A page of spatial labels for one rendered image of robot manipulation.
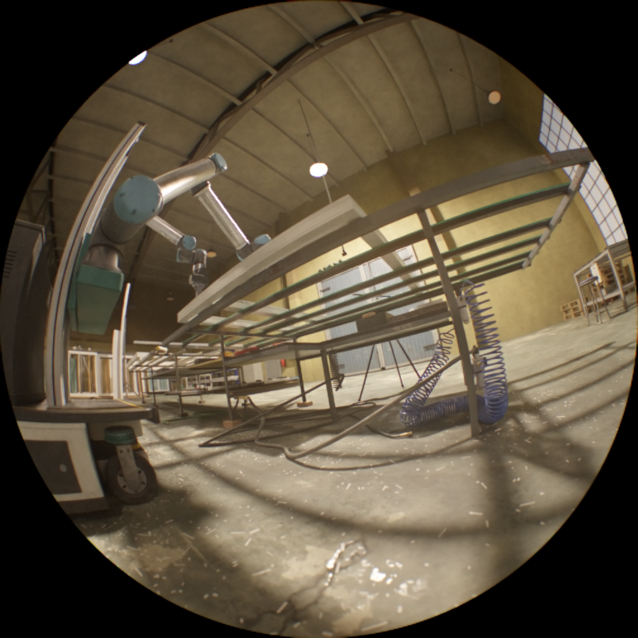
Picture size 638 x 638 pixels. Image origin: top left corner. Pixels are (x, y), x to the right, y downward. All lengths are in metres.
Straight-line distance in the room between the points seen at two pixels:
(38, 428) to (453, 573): 0.86
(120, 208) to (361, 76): 8.35
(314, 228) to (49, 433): 1.03
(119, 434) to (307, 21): 8.32
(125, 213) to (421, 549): 1.02
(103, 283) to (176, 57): 8.01
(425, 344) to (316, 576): 6.95
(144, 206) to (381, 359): 7.30
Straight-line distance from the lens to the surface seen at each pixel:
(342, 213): 0.78
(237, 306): 1.52
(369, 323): 1.55
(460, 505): 0.60
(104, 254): 0.81
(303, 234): 0.84
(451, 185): 0.79
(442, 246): 7.37
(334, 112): 8.94
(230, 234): 1.36
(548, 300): 7.95
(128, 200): 0.71
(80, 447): 0.70
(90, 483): 0.72
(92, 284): 0.75
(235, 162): 9.76
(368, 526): 0.57
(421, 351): 7.19
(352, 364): 7.95
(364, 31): 6.23
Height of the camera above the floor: 0.38
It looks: 13 degrees up
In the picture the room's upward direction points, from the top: 10 degrees counter-clockwise
